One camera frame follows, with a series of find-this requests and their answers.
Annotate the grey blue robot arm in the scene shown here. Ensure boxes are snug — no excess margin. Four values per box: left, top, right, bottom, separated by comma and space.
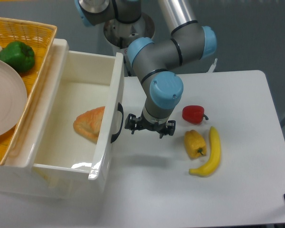
75, 0, 217, 136

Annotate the white top drawer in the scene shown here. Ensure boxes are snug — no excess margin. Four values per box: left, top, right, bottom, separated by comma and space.
34, 51, 124, 181

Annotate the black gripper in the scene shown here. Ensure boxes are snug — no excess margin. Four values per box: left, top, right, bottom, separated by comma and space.
124, 114, 176, 139

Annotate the yellow wicker basket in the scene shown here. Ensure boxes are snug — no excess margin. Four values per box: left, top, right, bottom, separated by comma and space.
0, 17, 57, 165

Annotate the pink round plate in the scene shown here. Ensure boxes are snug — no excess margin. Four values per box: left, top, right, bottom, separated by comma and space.
0, 61, 27, 135

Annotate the red bell pepper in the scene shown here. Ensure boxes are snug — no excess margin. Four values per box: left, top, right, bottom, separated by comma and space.
182, 105, 209, 124

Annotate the yellow bell pepper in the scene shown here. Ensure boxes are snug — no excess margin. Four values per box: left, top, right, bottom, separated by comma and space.
184, 130, 207, 159

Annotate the white drawer cabinet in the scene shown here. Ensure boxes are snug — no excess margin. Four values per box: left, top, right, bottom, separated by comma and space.
0, 38, 112, 200

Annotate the green bell pepper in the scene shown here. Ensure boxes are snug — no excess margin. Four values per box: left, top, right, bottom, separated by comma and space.
0, 41, 35, 73

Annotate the orange croissant bread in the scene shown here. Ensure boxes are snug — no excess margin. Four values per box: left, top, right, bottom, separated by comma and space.
73, 106, 105, 143

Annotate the yellow banana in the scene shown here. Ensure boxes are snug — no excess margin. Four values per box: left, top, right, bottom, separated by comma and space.
189, 126, 221, 177

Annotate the white bracket behind table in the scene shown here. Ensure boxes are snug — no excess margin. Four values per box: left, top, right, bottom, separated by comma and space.
207, 58, 218, 73

